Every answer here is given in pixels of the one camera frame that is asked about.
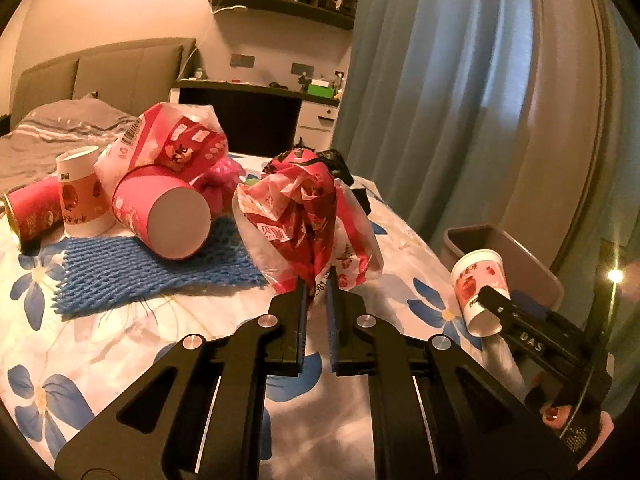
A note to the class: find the black plastic bag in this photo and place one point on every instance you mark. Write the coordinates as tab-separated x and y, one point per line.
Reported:
345	165

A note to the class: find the grey striped blanket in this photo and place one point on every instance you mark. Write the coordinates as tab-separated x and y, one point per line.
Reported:
60	125

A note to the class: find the large pink paper cup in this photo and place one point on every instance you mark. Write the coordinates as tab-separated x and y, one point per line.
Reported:
150	200

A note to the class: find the brown trash bin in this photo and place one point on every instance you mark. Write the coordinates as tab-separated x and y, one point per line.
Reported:
525	260

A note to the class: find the blue curtain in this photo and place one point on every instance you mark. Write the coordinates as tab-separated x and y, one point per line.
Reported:
425	85

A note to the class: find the person's right hand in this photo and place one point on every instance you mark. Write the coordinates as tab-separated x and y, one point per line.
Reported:
552	415

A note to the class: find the blue foam net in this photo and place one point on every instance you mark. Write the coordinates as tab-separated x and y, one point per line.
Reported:
125	275

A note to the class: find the grey wall socket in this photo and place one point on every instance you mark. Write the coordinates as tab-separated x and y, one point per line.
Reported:
243	60
302	68

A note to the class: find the pink plastic bag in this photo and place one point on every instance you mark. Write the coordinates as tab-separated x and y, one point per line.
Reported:
220	185

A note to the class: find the brown padded headboard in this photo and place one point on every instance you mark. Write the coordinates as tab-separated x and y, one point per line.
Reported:
125	65

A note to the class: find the blue floral bed sheet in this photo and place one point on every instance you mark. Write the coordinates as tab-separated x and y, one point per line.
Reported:
150	335

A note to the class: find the white drawer cabinet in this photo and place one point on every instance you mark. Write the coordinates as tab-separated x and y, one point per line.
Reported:
317	120

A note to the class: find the dark top desk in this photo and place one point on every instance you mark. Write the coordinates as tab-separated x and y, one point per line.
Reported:
240	110

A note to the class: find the green box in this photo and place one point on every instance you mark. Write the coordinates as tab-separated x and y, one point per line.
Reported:
320	90

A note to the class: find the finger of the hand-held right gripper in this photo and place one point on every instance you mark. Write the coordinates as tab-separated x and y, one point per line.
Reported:
530	306
495	300

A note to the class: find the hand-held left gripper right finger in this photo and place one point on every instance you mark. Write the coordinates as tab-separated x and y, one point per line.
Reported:
332	335

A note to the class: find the beige curtain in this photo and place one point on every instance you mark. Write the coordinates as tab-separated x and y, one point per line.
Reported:
575	135

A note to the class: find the red tin can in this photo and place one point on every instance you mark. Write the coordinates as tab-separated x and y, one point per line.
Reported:
35	210

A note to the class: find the small pink white paper cup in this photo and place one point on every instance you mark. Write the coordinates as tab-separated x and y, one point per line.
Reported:
80	195
472	285

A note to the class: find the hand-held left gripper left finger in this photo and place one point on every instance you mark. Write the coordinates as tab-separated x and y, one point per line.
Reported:
301	335

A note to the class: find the red white printed plastic bag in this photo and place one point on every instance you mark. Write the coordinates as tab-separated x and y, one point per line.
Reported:
165	130

